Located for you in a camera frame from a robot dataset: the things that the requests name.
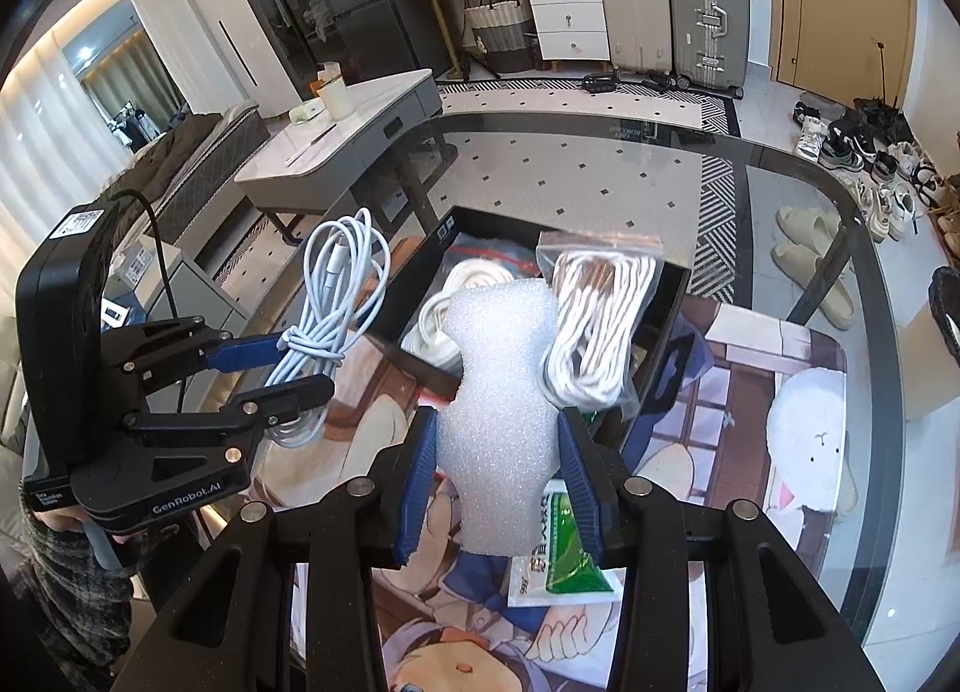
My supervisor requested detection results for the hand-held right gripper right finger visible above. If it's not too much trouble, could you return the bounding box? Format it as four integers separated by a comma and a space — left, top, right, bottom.
556, 407, 890, 692

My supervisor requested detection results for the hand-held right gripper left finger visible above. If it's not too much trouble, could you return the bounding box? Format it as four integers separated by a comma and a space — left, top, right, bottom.
112, 407, 443, 692

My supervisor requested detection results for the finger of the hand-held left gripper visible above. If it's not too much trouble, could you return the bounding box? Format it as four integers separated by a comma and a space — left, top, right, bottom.
97, 317, 297, 393
124, 373, 336, 464

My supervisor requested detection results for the white charging cable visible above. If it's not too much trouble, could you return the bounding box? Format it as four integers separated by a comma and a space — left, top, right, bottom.
266, 206, 395, 449

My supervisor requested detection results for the white foam piece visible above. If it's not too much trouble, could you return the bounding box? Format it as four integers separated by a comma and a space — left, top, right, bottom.
435, 278, 560, 556

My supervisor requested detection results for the black cardboard box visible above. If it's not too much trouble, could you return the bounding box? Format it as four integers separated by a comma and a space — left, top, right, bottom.
366, 206, 691, 438

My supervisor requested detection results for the clear bag of white cord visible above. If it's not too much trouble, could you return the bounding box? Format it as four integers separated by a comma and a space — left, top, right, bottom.
536, 228, 666, 412

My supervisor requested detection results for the white rope coil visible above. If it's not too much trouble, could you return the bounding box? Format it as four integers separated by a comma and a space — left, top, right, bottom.
401, 258, 518, 372

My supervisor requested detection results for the person's left forearm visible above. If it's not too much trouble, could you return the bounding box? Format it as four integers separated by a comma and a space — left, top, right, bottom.
0, 497, 158, 692

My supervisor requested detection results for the white green medicine packet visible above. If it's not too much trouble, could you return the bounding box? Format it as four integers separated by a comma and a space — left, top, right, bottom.
508, 480, 623, 607

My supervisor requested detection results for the printed cartoon mat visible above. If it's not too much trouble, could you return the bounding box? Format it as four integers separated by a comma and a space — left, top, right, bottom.
247, 294, 860, 692

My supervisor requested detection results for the bed with dark blanket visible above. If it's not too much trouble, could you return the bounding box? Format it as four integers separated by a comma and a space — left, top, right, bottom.
97, 103, 271, 243

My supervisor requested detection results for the grey white low cabinet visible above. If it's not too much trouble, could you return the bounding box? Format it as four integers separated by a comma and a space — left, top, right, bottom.
234, 69, 445, 243

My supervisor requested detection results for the cream cylinder cup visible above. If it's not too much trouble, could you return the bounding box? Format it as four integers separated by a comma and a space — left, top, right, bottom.
315, 62, 353, 121

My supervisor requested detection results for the black white patterned rug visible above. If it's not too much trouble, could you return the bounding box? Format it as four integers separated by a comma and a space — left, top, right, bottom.
435, 80, 743, 273

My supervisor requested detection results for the white wardrobe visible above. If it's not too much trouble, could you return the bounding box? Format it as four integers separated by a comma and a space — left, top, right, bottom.
124, 0, 248, 115

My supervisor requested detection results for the beige trash bin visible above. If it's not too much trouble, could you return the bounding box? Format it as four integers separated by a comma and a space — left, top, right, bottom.
904, 266, 960, 423

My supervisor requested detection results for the black hair tool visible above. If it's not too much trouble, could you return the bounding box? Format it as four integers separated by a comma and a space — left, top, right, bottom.
583, 68, 680, 93

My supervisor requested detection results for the woven basket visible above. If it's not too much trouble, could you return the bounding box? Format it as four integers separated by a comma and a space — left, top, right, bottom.
463, 0, 535, 74

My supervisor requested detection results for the pile of shoes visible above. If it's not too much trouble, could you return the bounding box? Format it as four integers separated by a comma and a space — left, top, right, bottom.
793, 92, 960, 243

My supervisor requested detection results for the white vanity desk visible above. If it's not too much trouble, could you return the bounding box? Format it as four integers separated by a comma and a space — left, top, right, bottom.
405, 0, 610, 74

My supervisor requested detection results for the black umbrella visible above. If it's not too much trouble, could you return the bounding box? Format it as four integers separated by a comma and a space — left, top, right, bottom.
851, 41, 905, 130

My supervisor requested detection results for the silver suitcase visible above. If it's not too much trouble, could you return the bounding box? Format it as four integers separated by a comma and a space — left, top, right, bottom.
666, 0, 751, 100

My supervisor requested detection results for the beige suitcase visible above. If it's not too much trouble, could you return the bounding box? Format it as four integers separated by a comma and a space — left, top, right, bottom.
592, 0, 670, 74

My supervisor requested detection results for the tan wooden door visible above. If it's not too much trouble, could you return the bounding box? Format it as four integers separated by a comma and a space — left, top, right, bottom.
772, 0, 916, 112

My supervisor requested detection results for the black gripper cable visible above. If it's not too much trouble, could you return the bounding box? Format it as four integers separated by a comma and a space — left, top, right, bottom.
112, 189, 181, 322

